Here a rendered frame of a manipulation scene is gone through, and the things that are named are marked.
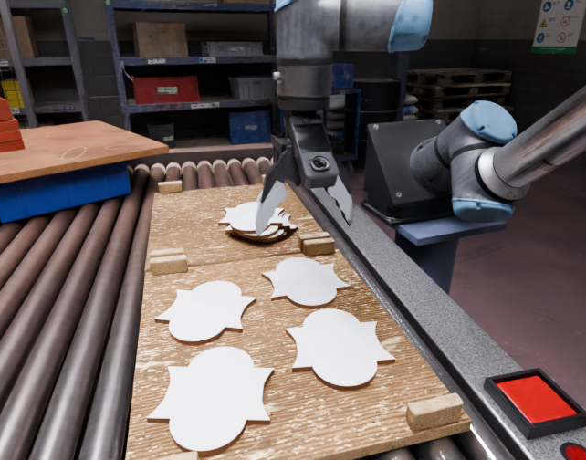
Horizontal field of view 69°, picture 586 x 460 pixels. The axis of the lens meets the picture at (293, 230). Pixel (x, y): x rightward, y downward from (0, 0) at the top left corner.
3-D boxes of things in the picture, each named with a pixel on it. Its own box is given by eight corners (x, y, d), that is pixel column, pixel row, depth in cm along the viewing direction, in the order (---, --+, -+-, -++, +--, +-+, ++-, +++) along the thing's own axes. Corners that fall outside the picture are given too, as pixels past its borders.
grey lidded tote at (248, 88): (266, 95, 521) (265, 74, 511) (279, 98, 492) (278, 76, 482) (227, 97, 501) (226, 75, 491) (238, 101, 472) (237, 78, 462)
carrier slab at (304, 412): (337, 256, 81) (338, 248, 81) (470, 431, 45) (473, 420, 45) (146, 279, 73) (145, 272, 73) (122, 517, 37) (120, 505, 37)
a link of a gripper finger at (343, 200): (352, 203, 72) (324, 162, 67) (367, 216, 67) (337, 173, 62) (338, 214, 72) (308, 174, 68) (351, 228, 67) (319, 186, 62)
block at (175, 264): (188, 266, 74) (186, 253, 73) (188, 272, 73) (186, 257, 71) (151, 271, 73) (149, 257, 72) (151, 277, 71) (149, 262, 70)
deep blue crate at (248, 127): (264, 135, 544) (263, 105, 528) (272, 141, 508) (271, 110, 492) (225, 137, 530) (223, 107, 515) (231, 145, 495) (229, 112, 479)
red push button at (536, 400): (535, 382, 52) (538, 374, 52) (574, 423, 47) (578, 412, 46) (492, 392, 51) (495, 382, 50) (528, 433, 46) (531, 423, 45)
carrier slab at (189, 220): (287, 187, 118) (287, 182, 117) (335, 255, 82) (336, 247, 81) (155, 198, 110) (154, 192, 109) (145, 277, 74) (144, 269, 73)
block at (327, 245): (332, 249, 80) (333, 235, 79) (336, 254, 79) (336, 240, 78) (302, 253, 79) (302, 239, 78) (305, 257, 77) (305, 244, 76)
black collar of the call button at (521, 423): (536, 377, 53) (538, 367, 52) (587, 427, 46) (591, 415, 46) (482, 387, 52) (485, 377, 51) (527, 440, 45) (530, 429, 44)
